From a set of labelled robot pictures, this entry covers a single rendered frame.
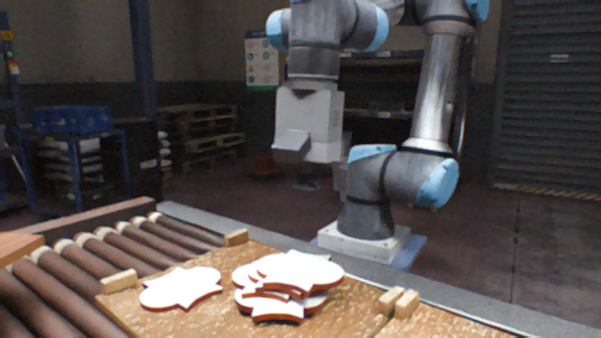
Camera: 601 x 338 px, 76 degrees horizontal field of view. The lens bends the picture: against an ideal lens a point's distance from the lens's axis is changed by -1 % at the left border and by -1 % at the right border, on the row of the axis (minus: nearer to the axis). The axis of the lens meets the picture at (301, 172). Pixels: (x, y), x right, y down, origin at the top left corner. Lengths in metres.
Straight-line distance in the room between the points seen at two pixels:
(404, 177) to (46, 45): 5.08
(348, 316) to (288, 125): 0.31
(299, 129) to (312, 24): 0.14
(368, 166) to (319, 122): 0.42
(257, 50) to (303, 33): 5.75
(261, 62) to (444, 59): 5.42
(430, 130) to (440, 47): 0.18
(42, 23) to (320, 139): 5.20
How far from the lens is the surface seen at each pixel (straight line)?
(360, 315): 0.67
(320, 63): 0.57
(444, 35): 0.96
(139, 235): 1.08
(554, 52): 5.10
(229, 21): 6.69
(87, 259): 0.99
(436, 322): 0.68
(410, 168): 0.91
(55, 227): 1.13
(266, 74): 6.21
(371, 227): 0.99
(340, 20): 0.59
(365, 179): 0.97
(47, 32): 5.65
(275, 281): 0.64
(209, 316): 0.67
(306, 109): 0.57
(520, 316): 0.79
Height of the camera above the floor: 1.30
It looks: 14 degrees down
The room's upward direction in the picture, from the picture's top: straight up
